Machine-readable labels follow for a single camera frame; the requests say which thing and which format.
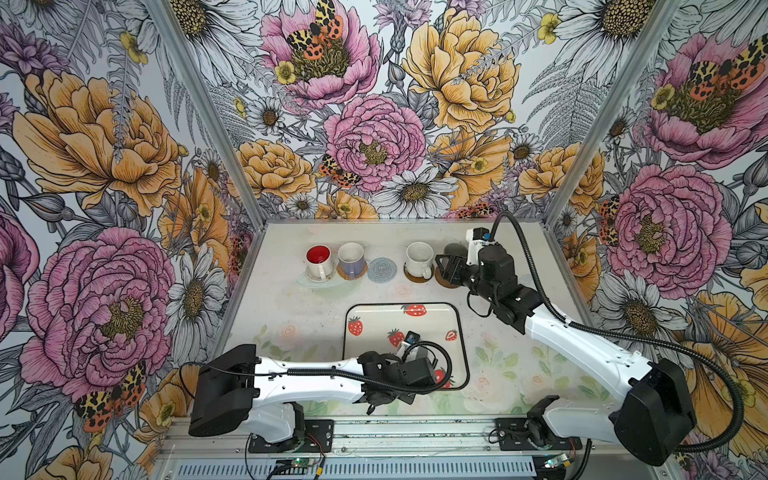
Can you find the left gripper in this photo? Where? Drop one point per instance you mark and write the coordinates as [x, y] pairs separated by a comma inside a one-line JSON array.
[[406, 397]]

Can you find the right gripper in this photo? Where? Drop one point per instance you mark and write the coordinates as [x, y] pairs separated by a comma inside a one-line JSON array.
[[455, 266]]

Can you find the grey mug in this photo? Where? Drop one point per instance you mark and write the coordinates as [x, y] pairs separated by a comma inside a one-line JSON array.
[[458, 250]]

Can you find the plain round wooden coaster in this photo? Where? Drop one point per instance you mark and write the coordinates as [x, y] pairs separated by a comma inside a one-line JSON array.
[[443, 282]]

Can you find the scratched dark wooden coaster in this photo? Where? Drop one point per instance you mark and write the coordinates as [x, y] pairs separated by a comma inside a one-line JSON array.
[[416, 279]]

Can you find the grey braided coaster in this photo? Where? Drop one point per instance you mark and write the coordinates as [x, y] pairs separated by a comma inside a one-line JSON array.
[[381, 270]]

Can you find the woven rattan coaster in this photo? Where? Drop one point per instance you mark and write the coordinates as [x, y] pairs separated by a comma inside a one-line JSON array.
[[353, 275]]

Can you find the white mug purple handle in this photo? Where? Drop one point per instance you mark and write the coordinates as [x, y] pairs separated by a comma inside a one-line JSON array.
[[351, 256]]

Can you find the multicolour braided coaster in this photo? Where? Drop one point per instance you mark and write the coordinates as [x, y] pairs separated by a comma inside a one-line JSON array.
[[317, 282]]

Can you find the red interior mug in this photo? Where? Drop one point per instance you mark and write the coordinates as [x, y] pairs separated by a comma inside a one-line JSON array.
[[319, 263]]

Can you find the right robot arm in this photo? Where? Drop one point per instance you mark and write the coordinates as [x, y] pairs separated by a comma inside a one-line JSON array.
[[649, 413]]

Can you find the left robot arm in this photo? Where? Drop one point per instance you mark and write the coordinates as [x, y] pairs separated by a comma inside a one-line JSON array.
[[264, 396]]

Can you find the strawberry print serving tray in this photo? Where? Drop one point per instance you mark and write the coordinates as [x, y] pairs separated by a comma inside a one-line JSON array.
[[390, 328]]

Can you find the green circuit board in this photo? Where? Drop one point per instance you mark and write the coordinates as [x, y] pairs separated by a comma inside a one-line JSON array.
[[296, 466]]

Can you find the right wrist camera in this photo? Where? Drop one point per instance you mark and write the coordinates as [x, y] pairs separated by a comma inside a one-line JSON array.
[[477, 239]]

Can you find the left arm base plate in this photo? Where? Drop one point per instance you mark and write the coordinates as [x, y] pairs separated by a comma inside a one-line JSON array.
[[312, 436]]

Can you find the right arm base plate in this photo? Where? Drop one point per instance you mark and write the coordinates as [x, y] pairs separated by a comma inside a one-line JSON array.
[[523, 434]]

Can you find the aluminium front rail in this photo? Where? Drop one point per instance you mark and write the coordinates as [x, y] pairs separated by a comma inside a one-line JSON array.
[[361, 436]]

